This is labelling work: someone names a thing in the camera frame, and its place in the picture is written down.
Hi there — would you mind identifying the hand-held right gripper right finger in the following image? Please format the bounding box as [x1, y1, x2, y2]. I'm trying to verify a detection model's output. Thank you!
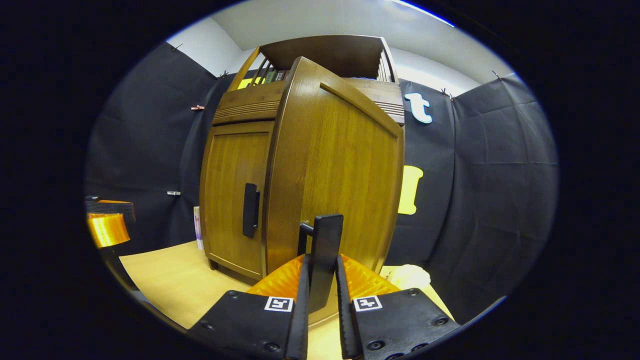
[335, 254, 461, 360]

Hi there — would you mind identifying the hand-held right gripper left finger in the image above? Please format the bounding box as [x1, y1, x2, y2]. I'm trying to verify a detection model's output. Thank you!
[187, 254, 312, 360]

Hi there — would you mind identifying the black door handle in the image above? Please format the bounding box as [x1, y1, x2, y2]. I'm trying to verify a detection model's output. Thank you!
[298, 214, 345, 313]
[242, 183, 261, 239]

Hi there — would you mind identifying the wooden shoe cabinet door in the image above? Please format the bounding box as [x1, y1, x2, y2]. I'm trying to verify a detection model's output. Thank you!
[200, 121, 276, 281]
[261, 56, 405, 281]

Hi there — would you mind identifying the wooden double-door shoe cabinet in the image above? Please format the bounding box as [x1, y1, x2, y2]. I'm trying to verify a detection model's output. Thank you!
[199, 34, 406, 286]

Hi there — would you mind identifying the white crumpled cloth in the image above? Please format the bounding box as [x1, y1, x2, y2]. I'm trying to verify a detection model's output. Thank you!
[387, 264, 432, 292]

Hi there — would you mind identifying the black backdrop cloth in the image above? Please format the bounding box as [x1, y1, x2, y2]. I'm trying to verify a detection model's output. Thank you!
[84, 42, 558, 326]

